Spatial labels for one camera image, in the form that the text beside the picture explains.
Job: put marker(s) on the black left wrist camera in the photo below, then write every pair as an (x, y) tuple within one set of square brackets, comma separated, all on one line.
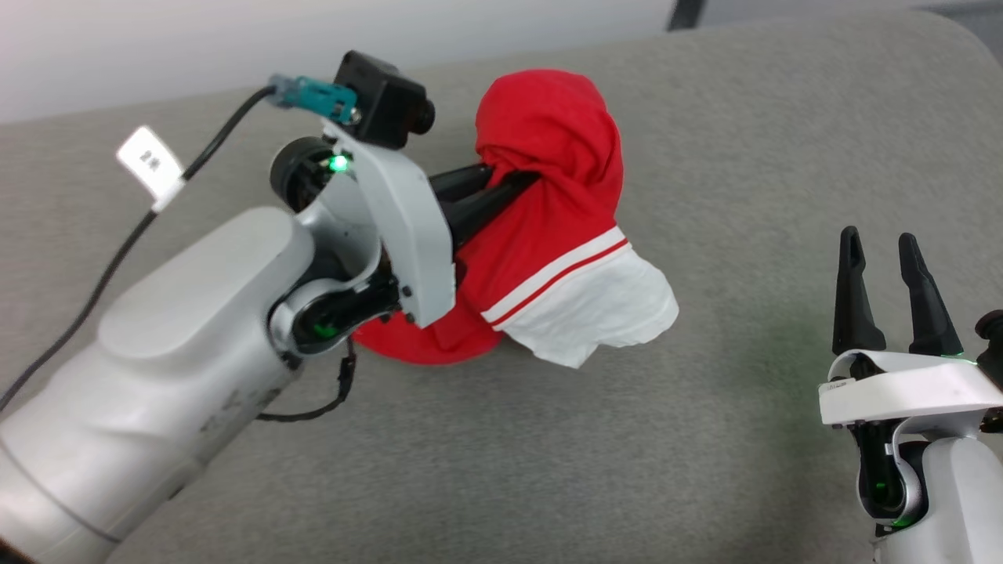
[(380, 94)]

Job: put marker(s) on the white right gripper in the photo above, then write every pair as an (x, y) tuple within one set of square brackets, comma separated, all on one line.
[(909, 388)]

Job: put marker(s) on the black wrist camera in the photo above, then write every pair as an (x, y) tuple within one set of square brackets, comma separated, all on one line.
[(993, 337), (380, 94)]

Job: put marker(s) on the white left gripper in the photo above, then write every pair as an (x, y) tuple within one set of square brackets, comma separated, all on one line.
[(415, 235)]

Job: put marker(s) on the red and white garment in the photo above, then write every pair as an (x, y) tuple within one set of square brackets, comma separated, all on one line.
[(548, 141)]

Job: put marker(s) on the dark vertical post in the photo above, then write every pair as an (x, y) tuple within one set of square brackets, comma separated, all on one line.
[(686, 14)]

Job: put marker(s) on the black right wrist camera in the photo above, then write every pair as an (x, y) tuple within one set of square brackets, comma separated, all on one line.
[(993, 337)]

